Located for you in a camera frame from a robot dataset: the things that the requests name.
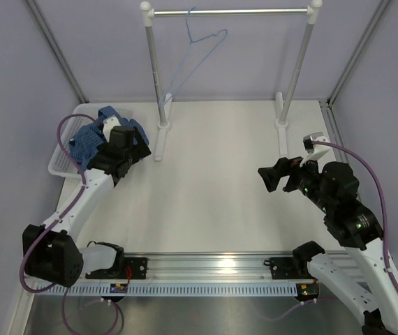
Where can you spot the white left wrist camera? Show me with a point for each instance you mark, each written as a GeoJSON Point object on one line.
{"type": "Point", "coordinates": [108, 125]}

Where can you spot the aluminium frame post left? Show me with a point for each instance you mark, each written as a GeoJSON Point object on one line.
{"type": "Point", "coordinates": [46, 31]}

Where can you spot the aluminium frame post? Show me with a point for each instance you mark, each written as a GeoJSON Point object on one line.
{"type": "Point", "coordinates": [46, 31]}
{"type": "Point", "coordinates": [360, 48]}

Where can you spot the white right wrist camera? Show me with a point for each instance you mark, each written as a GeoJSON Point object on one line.
{"type": "Point", "coordinates": [315, 146]}

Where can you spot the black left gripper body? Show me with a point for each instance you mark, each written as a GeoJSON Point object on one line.
{"type": "Point", "coordinates": [138, 150]}

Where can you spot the blue plaid shirt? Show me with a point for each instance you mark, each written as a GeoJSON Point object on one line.
{"type": "Point", "coordinates": [83, 145]}

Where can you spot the white plastic basket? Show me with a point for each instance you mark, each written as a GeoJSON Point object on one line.
{"type": "Point", "coordinates": [61, 163]}

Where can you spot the white slotted cable duct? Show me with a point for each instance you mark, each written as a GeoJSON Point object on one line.
{"type": "Point", "coordinates": [142, 289]}

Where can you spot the aluminium mounting rail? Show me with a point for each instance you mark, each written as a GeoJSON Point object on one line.
{"type": "Point", "coordinates": [195, 267]}

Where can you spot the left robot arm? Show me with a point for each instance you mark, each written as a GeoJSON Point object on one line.
{"type": "Point", "coordinates": [50, 250]}

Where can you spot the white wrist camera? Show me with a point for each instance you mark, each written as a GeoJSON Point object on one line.
{"type": "Point", "coordinates": [315, 146]}
{"type": "Point", "coordinates": [108, 125]}

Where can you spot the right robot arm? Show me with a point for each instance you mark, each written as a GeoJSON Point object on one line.
{"type": "Point", "coordinates": [358, 231]}

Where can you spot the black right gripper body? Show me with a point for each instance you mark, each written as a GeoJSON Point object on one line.
{"type": "Point", "coordinates": [306, 179]}

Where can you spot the aluminium frame post right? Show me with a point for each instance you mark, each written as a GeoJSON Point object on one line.
{"type": "Point", "coordinates": [360, 48]}

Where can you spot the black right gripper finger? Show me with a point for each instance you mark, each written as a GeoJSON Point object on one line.
{"type": "Point", "coordinates": [285, 165]}
{"type": "Point", "coordinates": [271, 177]}

